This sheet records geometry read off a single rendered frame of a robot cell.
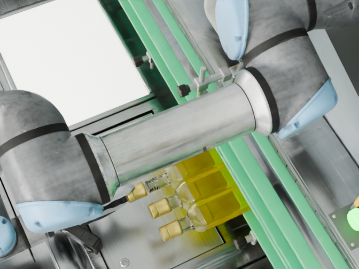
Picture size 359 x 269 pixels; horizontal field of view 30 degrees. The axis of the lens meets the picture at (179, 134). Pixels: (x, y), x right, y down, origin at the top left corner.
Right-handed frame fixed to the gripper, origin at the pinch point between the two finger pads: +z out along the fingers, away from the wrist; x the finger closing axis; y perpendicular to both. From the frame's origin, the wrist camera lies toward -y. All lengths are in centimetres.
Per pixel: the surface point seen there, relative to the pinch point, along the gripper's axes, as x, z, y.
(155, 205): -1.4, 3.7, -5.3
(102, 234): 12.9, -8.2, -1.1
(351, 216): -19.1, 33.2, -30.9
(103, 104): 12.0, 6.5, 31.5
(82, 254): 15.3, -14.5, -2.7
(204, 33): -6.1, 33.9, 28.8
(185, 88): -16.2, 18.6, 10.9
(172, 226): -1.0, 5.0, -11.3
